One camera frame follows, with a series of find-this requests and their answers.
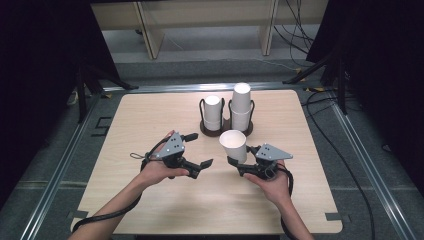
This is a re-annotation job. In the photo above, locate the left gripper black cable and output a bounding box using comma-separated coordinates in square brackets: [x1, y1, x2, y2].
[70, 134, 171, 234]

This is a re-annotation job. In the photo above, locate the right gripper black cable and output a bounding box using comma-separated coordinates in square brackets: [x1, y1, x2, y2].
[278, 165, 299, 240]

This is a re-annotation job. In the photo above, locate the dark curtain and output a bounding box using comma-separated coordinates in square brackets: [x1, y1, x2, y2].
[305, 0, 424, 198]
[0, 0, 122, 209]

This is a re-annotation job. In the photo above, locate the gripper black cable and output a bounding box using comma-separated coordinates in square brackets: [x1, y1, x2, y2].
[278, 165, 299, 240]
[70, 134, 171, 234]

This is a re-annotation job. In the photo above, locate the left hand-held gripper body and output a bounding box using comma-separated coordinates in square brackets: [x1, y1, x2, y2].
[146, 132, 201, 179]

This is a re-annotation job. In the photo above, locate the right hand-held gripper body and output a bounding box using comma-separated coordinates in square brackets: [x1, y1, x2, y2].
[244, 143, 295, 182]

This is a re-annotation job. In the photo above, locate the long black floor cable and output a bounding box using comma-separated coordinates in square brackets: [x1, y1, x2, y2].
[300, 89, 377, 240]

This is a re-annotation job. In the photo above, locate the thin white floor cable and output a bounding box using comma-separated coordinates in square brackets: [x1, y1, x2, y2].
[164, 33, 298, 72]

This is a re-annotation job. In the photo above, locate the single white paper cup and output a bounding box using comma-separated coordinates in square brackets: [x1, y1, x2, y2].
[218, 129, 249, 165]

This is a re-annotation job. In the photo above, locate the narrow stack of white cups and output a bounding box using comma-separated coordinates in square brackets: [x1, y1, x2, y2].
[203, 94, 223, 132]

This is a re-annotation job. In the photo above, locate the bundle of black cables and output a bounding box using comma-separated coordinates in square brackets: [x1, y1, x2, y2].
[272, 0, 317, 57]

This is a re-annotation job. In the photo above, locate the metal floor rail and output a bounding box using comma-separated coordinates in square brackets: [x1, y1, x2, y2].
[328, 92, 418, 240]
[19, 94, 102, 240]
[102, 81, 312, 95]

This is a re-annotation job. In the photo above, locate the person's right hand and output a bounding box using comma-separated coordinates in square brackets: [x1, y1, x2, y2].
[242, 159, 294, 206]

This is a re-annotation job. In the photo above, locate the black tripod stand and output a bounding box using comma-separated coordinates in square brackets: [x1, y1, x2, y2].
[73, 61, 140, 125]
[282, 48, 350, 116]

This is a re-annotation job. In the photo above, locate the wide stack of white cups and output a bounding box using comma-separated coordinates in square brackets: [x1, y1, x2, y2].
[229, 82, 253, 132]

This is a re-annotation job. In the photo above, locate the dark wooden cup holder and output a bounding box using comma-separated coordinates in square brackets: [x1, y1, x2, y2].
[198, 97, 256, 138]

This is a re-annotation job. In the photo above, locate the person's left hand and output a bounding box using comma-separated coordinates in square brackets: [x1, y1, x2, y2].
[137, 129, 191, 188]

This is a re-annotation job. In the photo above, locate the light wooden shelf unit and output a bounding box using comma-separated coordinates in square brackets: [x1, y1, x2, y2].
[90, 0, 329, 61]

